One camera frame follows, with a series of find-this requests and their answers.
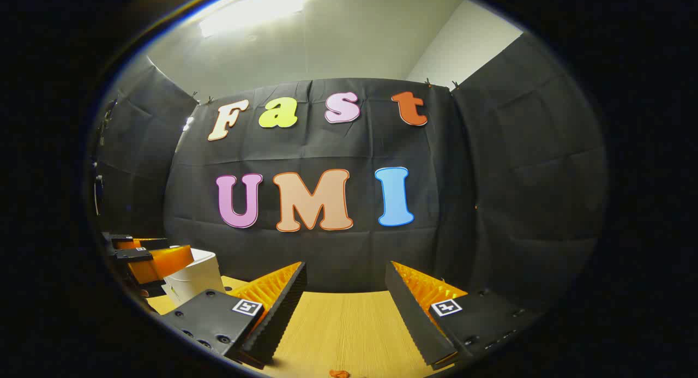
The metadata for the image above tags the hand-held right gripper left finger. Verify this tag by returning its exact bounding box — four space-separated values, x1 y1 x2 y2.
160 261 308 368

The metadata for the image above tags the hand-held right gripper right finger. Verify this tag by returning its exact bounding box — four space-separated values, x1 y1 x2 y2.
384 261 546 368

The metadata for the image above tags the white desktop garbage bin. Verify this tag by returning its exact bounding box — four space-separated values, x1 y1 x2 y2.
163 248 226 308

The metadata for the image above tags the wooden desktop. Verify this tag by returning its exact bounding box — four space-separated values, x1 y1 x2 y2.
145 276 456 378

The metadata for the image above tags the black backdrop cloth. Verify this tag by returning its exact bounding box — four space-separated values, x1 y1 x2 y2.
90 32 609 313

